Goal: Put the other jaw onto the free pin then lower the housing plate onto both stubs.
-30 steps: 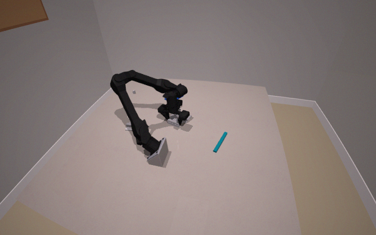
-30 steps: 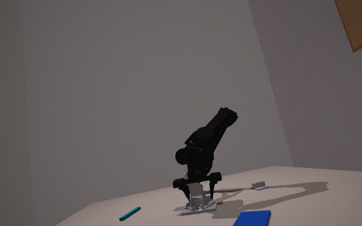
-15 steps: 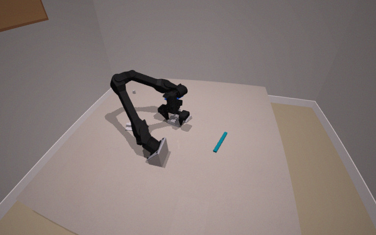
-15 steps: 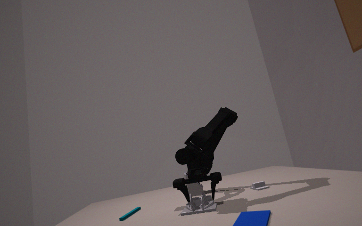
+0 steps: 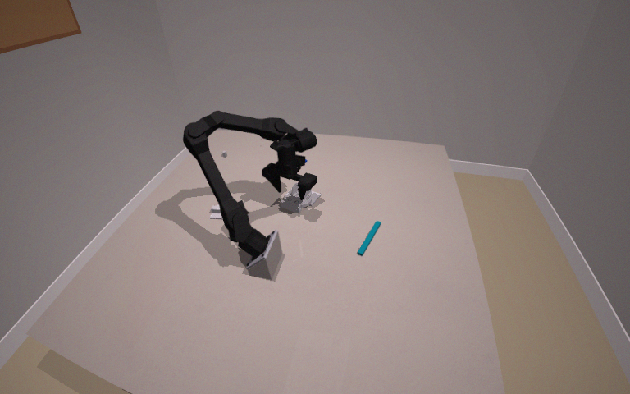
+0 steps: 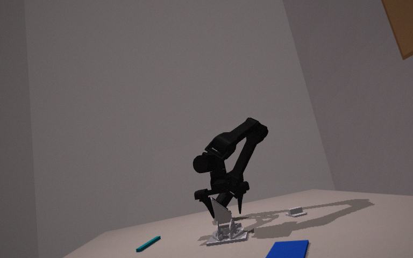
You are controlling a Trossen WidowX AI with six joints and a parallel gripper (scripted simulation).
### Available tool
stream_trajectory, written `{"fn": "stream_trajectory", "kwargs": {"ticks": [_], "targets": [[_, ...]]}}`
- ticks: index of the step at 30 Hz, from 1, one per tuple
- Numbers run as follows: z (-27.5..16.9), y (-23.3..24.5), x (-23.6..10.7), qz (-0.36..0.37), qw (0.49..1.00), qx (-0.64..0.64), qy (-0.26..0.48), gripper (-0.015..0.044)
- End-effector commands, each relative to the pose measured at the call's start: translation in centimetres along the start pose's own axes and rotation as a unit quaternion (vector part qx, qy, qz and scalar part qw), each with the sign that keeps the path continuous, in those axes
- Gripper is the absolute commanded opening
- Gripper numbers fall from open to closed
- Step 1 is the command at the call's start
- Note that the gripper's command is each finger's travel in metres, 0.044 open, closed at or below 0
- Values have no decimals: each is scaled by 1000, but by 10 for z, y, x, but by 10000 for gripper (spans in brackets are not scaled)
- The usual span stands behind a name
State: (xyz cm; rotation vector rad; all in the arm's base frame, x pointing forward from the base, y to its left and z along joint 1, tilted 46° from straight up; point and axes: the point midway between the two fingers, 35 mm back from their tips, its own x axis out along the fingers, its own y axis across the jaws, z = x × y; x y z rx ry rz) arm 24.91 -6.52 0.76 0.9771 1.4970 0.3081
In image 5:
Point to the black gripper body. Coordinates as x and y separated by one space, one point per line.
289 171

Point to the teal rectangular bar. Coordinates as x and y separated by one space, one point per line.
369 238

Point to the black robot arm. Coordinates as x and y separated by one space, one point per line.
234 215

